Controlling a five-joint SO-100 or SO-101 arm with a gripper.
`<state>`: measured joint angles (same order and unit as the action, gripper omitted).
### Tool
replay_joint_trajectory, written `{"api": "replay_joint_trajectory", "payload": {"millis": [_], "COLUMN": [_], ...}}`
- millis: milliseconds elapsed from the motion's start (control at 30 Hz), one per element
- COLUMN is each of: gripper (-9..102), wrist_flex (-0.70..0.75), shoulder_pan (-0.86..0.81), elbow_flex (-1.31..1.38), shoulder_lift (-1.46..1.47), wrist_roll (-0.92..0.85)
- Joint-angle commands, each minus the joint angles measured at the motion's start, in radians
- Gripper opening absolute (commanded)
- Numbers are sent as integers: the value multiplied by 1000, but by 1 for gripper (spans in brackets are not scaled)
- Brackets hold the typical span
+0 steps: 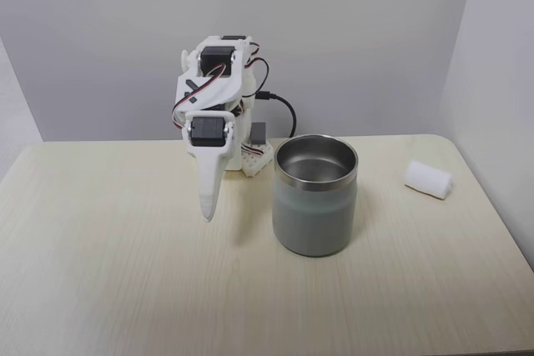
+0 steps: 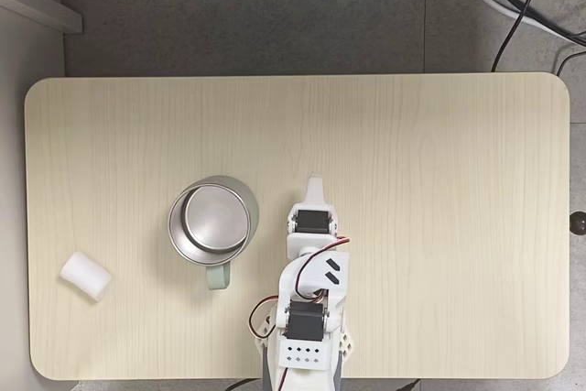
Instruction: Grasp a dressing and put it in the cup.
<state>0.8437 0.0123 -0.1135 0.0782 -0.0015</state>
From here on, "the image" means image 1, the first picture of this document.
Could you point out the white gauze dressing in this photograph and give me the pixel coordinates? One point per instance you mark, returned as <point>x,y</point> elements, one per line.
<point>427,179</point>

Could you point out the grey stainless steel cup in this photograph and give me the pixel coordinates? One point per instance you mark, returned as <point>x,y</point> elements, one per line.
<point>313,218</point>

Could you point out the grey table clamp block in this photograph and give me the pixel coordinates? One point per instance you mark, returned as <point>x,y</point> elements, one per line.
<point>259,134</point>

